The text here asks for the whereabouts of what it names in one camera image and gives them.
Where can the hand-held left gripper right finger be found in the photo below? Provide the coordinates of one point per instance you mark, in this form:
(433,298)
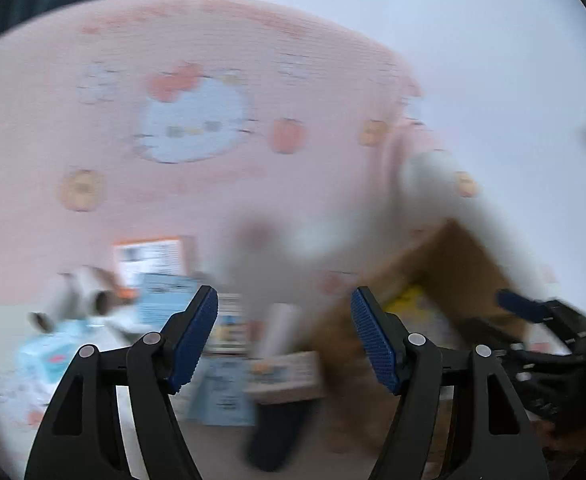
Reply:
(373,340)

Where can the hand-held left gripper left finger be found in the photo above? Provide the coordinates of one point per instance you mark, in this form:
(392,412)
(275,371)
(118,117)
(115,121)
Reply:
(198,332)

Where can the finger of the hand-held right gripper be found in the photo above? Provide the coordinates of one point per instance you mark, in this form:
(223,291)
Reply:
(520,306)

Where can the white green cartoon box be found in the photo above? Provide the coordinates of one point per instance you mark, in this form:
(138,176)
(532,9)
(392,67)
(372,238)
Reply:
(230,325)

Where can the brown cardboard box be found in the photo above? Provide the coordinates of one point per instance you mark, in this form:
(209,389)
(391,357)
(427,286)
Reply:
(463,270)

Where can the light blue printed box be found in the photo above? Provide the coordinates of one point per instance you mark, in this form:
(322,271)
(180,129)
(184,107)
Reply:
(165,297)

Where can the yellow packet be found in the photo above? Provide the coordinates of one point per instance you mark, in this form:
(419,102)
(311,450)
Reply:
(408,302)

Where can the blue illustrated flat box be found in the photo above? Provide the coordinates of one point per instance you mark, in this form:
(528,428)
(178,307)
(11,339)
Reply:
(223,390)

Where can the orange white barcode box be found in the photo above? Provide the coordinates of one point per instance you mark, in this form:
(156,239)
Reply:
(148,260)

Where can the white box orange print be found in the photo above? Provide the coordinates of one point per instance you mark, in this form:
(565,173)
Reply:
(285,375)

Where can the dark blue slipper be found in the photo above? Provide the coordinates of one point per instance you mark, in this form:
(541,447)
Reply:
(275,435)

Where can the blue white wet wipes pack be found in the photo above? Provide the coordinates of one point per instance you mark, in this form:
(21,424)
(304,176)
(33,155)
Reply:
(53,360)

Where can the long white cardboard tube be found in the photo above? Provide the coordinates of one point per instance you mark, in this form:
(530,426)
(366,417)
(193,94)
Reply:
(48,317)

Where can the pink printed floor mat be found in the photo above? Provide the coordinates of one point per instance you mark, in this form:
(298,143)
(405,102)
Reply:
(273,185)

